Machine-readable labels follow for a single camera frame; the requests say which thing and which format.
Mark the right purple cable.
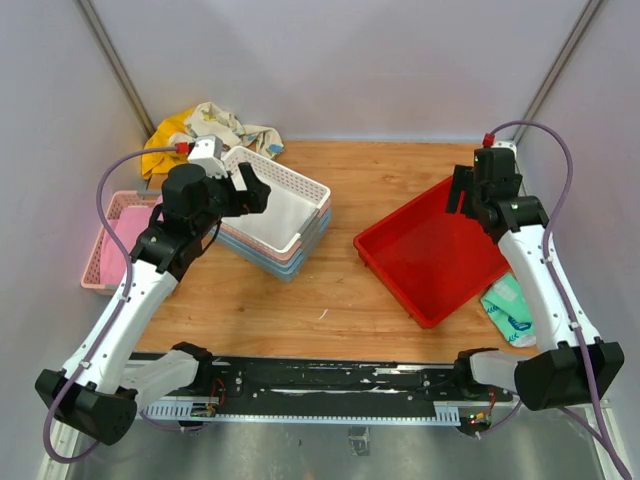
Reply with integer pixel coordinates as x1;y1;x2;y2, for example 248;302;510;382
487;120;632;480

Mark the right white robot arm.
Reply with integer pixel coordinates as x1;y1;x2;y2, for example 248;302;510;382
446;143;624;411

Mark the pink perforated basket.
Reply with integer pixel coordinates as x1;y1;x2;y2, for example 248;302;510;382
217;200;331;268

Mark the small pink side basket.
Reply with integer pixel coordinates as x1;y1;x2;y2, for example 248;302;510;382
80;190;160;297

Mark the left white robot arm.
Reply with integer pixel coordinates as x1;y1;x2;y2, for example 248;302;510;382
35;162;271;445

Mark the large red plastic bin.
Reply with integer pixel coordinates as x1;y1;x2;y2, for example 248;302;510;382
353;177;509;329

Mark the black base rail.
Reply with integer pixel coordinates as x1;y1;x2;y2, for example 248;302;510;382
127;352;516;416

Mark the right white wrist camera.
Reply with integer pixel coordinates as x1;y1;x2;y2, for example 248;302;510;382
482;133;517;155

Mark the purple cable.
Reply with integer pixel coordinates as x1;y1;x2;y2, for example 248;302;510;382
42;144;181;464
487;120;632;480

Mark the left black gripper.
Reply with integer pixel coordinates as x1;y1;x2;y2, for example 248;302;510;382
194;161;270;237

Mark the yellow cloth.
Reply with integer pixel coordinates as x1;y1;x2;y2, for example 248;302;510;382
141;107;199;180

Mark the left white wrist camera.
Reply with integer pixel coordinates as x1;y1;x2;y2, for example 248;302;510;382
187;135;229;179

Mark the cream patterned cloth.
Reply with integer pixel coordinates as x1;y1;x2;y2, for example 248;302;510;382
184;102;284;159

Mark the pink towel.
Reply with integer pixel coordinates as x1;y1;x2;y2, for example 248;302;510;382
100;196;162;285

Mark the white perforated basket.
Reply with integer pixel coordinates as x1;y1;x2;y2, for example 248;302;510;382
221;146;331;260

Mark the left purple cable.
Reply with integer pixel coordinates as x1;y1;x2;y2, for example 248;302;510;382
42;144;181;464

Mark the grey slotted cable duct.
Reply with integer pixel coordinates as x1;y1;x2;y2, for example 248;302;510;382
134;398;461;427

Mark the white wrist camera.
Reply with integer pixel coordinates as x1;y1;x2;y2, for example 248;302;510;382
482;133;517;155
187;135;229;179

